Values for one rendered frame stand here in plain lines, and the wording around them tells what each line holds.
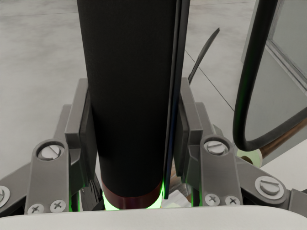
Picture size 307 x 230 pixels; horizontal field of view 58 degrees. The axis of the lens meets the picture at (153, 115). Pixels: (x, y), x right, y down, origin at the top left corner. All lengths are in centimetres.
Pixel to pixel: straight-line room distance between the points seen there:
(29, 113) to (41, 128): 26
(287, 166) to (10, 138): 223
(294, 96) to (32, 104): 224
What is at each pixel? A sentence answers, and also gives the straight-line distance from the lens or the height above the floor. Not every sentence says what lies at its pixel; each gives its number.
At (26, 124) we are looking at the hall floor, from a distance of 262.
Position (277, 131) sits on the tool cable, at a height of 141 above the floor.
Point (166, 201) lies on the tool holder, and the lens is 23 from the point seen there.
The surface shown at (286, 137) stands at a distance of 32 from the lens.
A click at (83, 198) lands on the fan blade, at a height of 98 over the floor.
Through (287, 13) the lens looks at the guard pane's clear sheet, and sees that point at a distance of 150.
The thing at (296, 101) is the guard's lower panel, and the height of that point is 89.
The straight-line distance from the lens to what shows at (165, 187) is 16.
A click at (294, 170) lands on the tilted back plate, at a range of 58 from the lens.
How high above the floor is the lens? 159
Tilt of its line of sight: 39 degrees down
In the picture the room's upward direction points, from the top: 2 degrees clockwise
